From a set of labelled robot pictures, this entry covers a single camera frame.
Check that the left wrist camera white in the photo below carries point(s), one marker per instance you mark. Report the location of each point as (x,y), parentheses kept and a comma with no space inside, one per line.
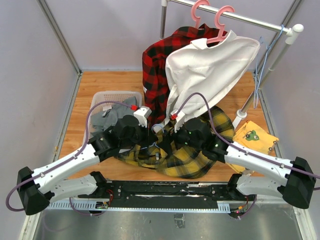
(142,115)

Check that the pink plastic hanger right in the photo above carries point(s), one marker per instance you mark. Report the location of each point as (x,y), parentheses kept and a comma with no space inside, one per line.
(221,27)

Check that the white shirt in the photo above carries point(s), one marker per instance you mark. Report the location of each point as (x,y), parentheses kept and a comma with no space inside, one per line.
(198,74)

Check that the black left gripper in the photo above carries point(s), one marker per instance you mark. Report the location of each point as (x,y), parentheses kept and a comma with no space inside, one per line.
(150,137)

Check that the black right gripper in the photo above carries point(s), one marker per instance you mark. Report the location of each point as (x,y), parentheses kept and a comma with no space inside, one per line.
(165,144)

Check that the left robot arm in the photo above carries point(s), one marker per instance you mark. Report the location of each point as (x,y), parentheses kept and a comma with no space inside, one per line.
(44,185)

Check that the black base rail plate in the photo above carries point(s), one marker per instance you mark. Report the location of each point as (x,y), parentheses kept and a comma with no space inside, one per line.
(165,194)

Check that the grey button-up shirt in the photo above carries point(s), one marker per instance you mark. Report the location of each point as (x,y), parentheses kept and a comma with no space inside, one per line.
(104,119)

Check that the blue wire hanger with plaid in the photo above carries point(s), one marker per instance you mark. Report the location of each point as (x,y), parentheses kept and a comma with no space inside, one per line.
(158,129)

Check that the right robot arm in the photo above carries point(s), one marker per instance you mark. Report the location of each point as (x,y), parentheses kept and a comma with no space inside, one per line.
(291,180)

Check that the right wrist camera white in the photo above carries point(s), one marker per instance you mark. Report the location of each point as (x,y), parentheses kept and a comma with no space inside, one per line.
(177,119)

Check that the red black plaid shirt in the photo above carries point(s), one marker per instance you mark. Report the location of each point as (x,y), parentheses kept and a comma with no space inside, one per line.
(154,80)

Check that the blue wire hanger of grey shirt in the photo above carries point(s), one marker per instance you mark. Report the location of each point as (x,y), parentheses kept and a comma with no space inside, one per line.
(258,73)

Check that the metal clothes rack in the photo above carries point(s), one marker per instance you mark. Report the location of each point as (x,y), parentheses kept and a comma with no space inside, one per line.
(291,33)

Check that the white plastic laundry basket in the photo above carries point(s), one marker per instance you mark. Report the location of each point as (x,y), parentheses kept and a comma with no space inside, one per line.
(103,100)

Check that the yellow plaid flannel shirt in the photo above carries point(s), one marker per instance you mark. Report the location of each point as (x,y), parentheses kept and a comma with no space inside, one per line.
(188,162)

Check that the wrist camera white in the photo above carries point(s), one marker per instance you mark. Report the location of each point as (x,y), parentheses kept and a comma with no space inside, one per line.
(177,119)
(142,115)

